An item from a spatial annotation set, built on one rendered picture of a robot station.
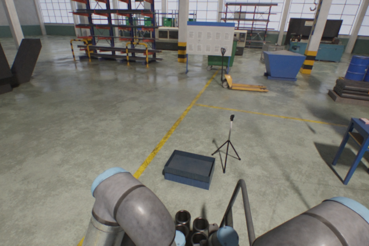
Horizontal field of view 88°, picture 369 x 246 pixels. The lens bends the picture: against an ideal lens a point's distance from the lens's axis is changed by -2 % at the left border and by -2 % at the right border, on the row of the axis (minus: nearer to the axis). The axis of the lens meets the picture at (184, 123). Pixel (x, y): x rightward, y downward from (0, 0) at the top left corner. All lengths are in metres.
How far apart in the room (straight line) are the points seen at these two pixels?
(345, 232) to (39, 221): 2.61
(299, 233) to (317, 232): 0.03
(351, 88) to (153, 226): 6.89
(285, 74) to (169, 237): 8.31
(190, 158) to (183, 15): 8.68
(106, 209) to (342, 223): 0.54
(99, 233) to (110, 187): 0.13
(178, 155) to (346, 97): 5.54
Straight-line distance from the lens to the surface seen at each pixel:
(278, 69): 8.51
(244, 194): 1.34
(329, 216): 0.51
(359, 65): 9.71
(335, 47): 15.75
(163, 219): 0.56
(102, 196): 0.61
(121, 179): 0.59
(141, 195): 0.55
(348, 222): 0.53
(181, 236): 1.14
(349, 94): 7.21
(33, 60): 8.59
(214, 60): 8.94
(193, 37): 8.41
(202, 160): 2.85
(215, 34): 8.34
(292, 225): 0.49
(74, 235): 2.47
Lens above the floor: 1.89
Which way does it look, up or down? 27 degrees down
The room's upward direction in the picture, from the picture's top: 2 degrees clockwise
